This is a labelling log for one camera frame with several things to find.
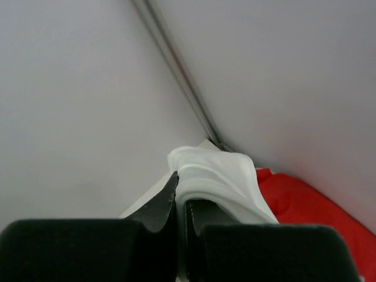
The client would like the white camisole top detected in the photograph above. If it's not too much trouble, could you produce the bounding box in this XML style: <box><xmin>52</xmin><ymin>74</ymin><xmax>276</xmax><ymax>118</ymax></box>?
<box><xmin>167</xmin><ymin>140</ymin><xmax>278</xmax><ymax>224</ymax></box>

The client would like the aluminium corner post right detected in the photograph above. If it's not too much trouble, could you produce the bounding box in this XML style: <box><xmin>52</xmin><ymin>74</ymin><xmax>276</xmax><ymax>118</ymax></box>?
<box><xmin>132</xmin><ymin>1</ymin><xmax>234</xmax><ymax>152</ymax></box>

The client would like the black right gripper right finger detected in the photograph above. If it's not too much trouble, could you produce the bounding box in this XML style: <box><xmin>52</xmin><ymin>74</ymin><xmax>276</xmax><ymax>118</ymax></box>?
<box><xmin>184</xmin><ymin>200</ymin><xmax>358</xmax><ymax>281</ymax></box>

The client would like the red tank top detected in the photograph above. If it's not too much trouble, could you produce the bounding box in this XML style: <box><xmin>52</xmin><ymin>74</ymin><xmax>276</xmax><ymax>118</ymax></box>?
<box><xmin>256</xmin><ymin>169</ymin><xmax>375</xmax><ymax>281</ymax></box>

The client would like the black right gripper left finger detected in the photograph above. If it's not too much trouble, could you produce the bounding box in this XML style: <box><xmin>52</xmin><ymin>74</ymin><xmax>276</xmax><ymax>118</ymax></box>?
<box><xmin>1</xmin><ymin>173</ymin><xmax>179</xmax><ymax>281</ymax></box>

